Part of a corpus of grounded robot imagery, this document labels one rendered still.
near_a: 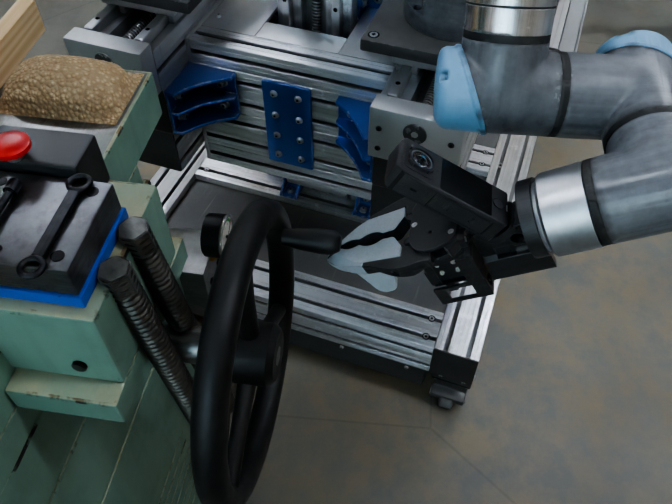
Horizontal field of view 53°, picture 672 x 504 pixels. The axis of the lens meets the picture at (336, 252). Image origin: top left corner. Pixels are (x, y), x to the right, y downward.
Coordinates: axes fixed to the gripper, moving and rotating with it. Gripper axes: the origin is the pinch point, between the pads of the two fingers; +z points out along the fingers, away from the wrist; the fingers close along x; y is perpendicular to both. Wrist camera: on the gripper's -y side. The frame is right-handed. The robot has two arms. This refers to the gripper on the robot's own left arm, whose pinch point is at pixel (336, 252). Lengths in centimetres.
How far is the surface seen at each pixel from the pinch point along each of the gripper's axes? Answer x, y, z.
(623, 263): 76, 104, -13
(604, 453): 23, 99, -4
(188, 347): -12.2, -4.7, 10.9
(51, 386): -20.0, -12.9, 15.7
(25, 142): -8.3, -27.1, 9.6
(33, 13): 22.9, -27.7, 29.3
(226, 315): -16.0, -12.1, -0.5
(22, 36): 19.4, -27.0, 29.7
